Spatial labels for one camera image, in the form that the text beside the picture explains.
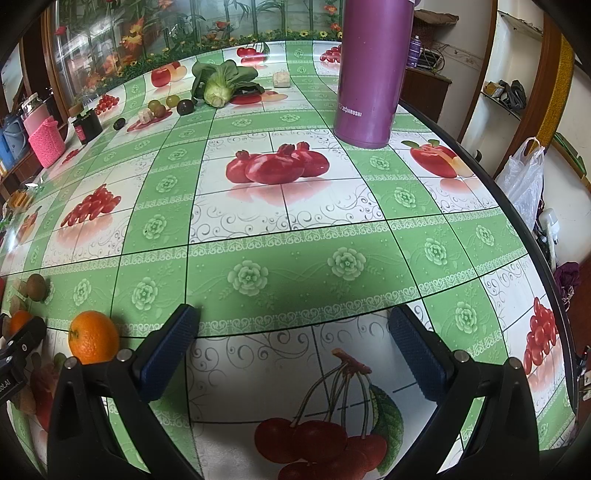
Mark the orange tangerine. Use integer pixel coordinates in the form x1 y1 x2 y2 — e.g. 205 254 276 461
9 310 33 336
68 310 119 365

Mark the brown longan fruit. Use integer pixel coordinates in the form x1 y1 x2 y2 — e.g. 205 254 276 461
26 273 48 302

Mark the white plastic bag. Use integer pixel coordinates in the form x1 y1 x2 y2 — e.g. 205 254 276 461
496 137 545 231

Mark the pink knit-sleeved bottle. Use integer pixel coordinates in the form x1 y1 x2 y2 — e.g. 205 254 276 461
21 93 65 168

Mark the black jar with cork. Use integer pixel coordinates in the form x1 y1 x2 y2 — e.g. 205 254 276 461
73 109 102 145

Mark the small dark olive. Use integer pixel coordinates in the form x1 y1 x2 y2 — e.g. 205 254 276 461
113 118 126 131

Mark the dark plum fruit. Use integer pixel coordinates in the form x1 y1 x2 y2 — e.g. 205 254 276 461
176 99 194 116

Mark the green bok choy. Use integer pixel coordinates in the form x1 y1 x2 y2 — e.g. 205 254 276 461
190 60 264 108

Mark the white cake piece far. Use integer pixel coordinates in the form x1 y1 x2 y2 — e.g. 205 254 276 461
273 70 290 88

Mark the purple thermos bottle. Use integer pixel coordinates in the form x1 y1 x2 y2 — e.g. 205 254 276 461
334 0 415 149

